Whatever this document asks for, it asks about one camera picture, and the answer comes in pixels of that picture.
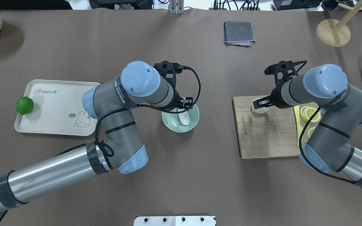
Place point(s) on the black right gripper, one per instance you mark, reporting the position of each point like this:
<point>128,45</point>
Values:
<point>274,95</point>

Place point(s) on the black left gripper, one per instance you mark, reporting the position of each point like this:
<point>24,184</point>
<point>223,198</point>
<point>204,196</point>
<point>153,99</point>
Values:
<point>178,99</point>

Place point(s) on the white steamed bun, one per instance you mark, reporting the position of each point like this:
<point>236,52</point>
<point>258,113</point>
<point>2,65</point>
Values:
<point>259,110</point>

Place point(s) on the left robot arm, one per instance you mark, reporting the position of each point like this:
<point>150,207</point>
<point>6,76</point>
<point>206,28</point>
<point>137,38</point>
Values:
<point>118,143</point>

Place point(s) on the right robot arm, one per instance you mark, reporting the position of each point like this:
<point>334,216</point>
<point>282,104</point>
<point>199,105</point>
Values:
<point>327,151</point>

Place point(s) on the mint green bowl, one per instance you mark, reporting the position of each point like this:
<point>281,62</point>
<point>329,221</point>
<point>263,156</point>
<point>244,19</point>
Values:
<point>173,122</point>

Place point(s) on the wooden cutting board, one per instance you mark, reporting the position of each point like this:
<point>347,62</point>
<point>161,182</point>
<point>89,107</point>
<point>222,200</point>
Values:
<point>268,135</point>

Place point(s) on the lemon slice stack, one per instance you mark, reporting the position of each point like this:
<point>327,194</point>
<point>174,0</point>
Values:
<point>306,112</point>

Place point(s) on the yellow plastic knife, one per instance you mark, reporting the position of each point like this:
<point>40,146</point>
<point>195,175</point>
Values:
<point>299,128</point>

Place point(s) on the grey folded cloth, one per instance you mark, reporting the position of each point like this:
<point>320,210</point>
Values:
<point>238,33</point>

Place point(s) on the cream rabbit tray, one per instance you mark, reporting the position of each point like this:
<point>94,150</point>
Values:
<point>58,108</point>

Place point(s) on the green lime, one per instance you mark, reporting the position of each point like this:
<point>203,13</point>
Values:
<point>24,105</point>

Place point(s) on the lemon slice near handle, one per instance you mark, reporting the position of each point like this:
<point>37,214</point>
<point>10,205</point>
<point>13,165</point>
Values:
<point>310,132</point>

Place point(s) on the aluminium frame post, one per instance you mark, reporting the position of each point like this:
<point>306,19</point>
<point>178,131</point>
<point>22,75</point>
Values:
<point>176,7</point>

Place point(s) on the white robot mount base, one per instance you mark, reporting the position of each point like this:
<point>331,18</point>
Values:
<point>197,220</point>

